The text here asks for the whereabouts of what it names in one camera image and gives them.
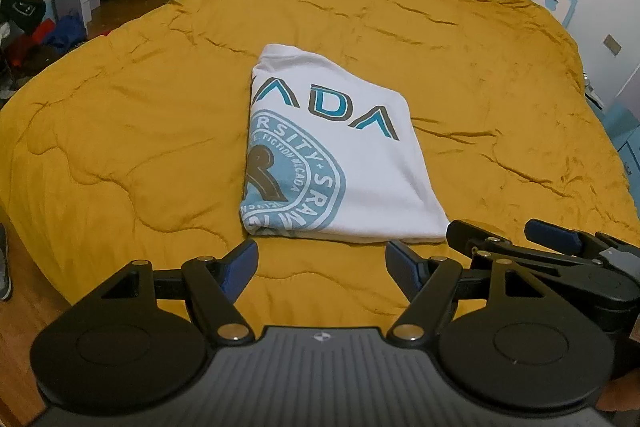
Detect blue nightstand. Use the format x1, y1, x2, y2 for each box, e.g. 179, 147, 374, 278
586, 69, 639, 202

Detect pile of clothes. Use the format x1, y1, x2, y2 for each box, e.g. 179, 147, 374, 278
1, 0, 87, 106

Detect mustard yellow bed quilt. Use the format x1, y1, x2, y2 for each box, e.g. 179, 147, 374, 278
1, 0, 639, 303

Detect white printed sweatshirt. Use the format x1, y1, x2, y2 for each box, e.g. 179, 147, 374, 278
240, 43, 449, 243

